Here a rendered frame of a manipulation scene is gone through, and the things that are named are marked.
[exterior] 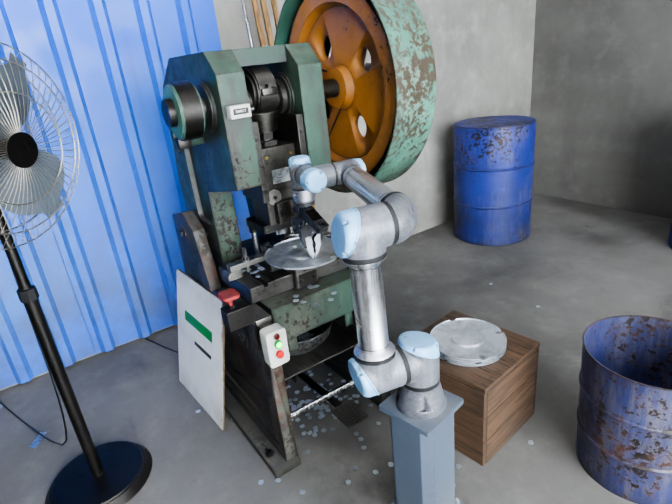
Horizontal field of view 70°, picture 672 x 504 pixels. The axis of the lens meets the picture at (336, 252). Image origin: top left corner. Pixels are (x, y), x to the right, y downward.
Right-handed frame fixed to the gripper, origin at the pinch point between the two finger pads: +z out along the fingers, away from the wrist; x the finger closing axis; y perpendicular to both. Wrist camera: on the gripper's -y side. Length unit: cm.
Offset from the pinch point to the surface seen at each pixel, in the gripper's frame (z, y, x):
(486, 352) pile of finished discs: 42, -41, -44
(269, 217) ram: -12.6, 17.2, 7.1
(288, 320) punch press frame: 21.9, 1.5, 13.5
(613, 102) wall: -7, 65, -330
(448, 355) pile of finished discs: 41, -33, -32
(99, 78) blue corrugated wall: -66, 138, 31
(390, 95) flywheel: -51, -8, -33
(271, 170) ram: -29.5, 17.0, 3.5
